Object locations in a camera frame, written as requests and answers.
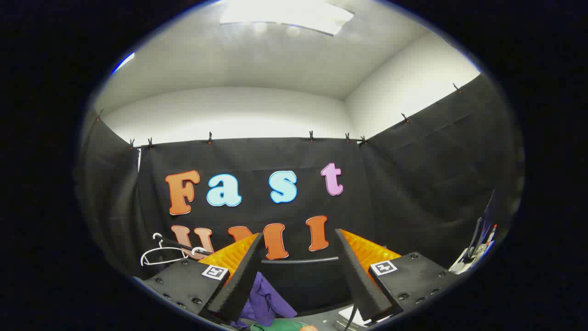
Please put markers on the dark metal clothes rail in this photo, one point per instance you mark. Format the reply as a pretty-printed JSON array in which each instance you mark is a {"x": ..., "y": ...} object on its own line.
[{"x": 298, "y": 260}]

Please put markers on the ceiling light panel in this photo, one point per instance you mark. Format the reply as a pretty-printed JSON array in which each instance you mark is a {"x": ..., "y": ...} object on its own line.
[{"x": 285, "y": 14}]

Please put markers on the empty white clothes hanger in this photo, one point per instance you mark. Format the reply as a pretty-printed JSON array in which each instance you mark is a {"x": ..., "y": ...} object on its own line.
[{"x": 174, "y": 248}]

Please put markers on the purple ribbed knit garment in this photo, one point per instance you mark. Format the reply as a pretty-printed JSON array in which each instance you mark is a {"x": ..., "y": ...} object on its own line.
[{"x": 264, "y": 299}]

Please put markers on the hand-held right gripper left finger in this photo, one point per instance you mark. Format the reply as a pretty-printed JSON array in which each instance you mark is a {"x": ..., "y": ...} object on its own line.
[{"x": 239, "y": 280}]

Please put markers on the row of black cloth clips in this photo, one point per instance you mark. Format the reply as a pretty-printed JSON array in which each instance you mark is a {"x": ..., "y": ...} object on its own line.
[{"x": 210, "y": 137}]

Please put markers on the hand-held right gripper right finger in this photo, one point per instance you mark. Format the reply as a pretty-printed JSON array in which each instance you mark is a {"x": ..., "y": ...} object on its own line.
[{"x": 363, "y": 280}]

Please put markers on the green mesh laundry hamper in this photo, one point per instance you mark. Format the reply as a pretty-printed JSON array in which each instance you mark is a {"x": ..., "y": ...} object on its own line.
[{"x": 280, "y": 325}]

